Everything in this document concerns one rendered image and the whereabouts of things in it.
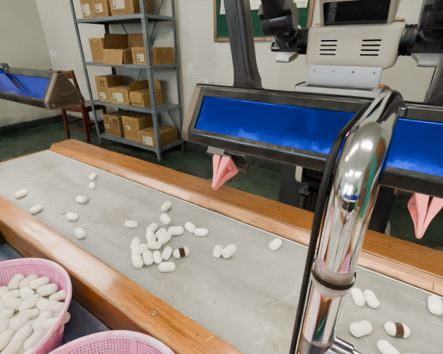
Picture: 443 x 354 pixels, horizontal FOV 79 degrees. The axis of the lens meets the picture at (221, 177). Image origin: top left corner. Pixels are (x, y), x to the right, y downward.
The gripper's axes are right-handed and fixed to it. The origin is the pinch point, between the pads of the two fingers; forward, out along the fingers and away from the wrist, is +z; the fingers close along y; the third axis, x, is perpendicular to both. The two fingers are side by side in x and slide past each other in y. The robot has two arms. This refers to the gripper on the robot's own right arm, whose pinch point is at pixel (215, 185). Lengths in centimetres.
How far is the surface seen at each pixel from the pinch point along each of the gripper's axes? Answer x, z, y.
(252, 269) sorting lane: 3.8, 13.8, 14.7
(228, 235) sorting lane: 8.1, 8.7, 4.7
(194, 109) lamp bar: -28.9, -0.6, 9.7
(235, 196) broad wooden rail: 15.0, -3.3, -1.6
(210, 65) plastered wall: 116, -156, -139
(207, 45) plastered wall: 102, -168, -142
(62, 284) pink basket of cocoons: -12.3, 31.7, -14.1
